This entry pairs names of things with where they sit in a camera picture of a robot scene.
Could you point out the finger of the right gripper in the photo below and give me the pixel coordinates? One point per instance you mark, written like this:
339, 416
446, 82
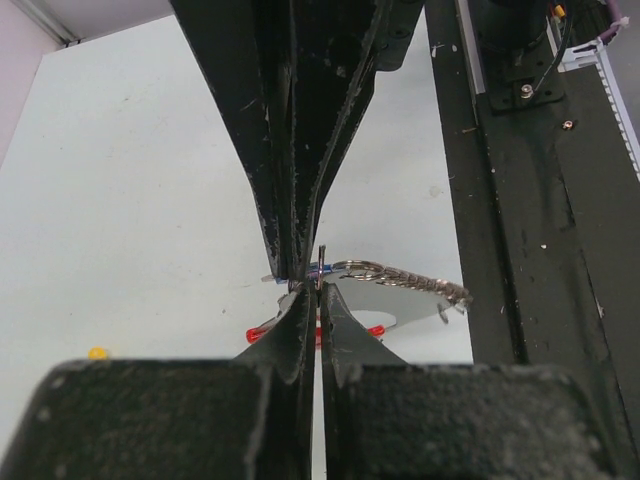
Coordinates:
230, 41
337, 49

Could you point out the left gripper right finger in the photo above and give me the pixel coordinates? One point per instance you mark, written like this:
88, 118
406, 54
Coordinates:
388, 419

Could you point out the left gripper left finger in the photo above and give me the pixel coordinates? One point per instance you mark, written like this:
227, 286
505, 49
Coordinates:
249, 417

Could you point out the red handled keyring holder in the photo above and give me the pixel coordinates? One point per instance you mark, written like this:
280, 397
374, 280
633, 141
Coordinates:
394, 296

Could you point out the key with blue white tag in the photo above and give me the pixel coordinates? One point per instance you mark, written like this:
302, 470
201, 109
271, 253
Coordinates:
300, 275

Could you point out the key with yellow tag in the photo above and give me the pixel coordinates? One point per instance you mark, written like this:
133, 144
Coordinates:
98, 353

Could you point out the left aluminium frame post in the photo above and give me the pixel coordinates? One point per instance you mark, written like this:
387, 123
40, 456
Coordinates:
43, 16

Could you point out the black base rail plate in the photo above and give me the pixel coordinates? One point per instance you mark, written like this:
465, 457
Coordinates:
546, 208

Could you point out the white slotted cable duct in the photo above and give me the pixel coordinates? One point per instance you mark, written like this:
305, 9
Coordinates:
594, 53

